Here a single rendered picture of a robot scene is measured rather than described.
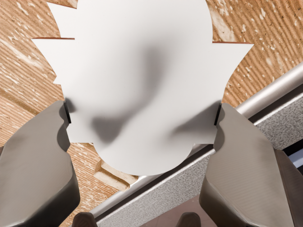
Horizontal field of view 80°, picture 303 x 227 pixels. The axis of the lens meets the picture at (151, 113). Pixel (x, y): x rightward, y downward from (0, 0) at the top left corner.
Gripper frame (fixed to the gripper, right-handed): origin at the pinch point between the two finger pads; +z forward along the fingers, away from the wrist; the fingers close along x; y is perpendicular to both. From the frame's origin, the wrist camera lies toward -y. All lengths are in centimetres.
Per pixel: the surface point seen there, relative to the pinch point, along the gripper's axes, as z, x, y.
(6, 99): 8.7, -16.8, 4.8
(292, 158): 16.4, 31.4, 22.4
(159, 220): 104, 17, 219
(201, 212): 104, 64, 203
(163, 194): 10.9, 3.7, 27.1
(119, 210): 11.0, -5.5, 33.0
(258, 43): 8.6, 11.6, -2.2
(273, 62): 8.6, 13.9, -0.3
